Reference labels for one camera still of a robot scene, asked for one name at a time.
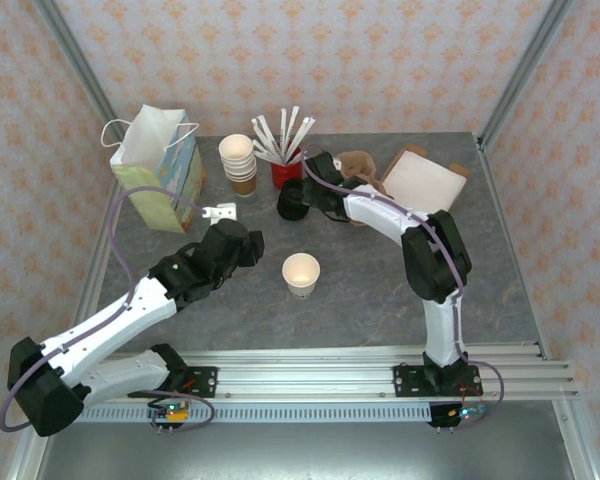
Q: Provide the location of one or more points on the printed paper gift bag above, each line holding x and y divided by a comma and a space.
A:
150, 145

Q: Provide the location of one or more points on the small circuit board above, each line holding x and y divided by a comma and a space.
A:
467, 413
172, 412

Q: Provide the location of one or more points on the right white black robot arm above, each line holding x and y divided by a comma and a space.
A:
440, 325

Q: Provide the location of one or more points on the paper straw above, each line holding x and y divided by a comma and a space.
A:
258, 125
292, 127
265, 149
267, 124
283, 130
300, 156
304, 134
266, 158

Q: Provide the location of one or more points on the brown pulp cup carrier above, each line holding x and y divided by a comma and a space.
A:
355, 162
375, 187

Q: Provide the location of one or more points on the white napkin stack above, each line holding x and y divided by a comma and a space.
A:
420, 180

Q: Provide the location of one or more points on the grey metal sheet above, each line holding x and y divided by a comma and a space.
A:
305, 455

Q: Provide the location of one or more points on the aluminium frame post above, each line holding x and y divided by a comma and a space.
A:
81, 70
524, 70

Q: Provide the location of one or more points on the brown cardboard napkin tray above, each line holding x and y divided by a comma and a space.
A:
414, 148

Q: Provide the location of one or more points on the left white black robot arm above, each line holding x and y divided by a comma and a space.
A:
105, 320

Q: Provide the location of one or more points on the red straw holder cup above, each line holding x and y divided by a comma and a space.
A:
285, 175

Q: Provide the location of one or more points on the white paper coffee cup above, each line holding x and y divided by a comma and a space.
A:
301, 272

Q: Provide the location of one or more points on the aluminium table side rail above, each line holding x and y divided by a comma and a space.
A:
517, 250
92, 250

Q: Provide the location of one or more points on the black plastic cup lid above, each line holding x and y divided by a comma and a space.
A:
290, 202

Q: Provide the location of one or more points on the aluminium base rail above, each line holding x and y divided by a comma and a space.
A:
305, 380

